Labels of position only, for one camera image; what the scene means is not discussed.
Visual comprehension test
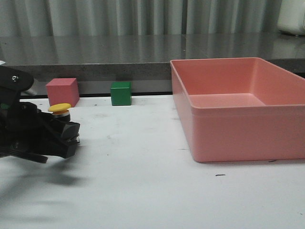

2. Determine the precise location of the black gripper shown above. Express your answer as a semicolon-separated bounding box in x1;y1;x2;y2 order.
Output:
0;102;81;158

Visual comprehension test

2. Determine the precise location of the grey pleated curtain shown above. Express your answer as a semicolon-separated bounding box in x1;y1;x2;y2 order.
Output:
0;0;281;37

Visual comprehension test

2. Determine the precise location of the pink cube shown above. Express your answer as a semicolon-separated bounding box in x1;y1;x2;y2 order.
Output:
46;78;80;107

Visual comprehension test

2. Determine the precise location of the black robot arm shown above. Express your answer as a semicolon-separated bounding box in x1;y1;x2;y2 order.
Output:
0;66;80;163

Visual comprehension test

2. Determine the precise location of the pink plastic bin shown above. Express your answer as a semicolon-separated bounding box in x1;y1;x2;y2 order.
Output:
170;57;305;162

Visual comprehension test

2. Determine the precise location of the black flat cable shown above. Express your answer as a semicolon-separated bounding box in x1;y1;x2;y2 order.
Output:
0;146;49;165

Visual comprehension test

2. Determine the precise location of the white appliance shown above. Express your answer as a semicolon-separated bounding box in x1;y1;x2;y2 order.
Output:
277;0;305;36

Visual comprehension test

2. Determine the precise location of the green cube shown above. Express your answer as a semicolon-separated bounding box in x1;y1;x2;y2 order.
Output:
111;82;132;106

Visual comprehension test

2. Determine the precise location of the yellow mushroom push button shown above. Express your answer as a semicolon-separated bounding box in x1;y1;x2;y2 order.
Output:
48;103;71;115

